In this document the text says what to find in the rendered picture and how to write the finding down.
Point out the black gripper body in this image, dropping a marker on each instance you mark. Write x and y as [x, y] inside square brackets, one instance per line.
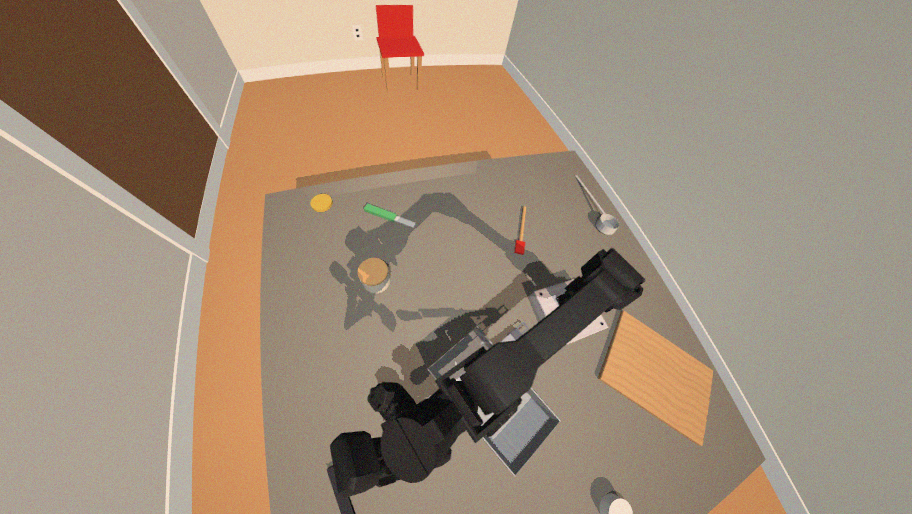
[357, 462]

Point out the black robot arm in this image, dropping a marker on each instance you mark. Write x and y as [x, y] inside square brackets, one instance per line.
[413, 442]

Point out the grey rectangular tin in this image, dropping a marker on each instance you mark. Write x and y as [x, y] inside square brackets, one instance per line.
[520, 437]

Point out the light wooden board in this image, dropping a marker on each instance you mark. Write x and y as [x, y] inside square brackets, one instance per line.
[659, 377]

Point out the white cylindrical container with orange lid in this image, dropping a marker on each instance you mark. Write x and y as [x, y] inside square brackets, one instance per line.
[374, 275]

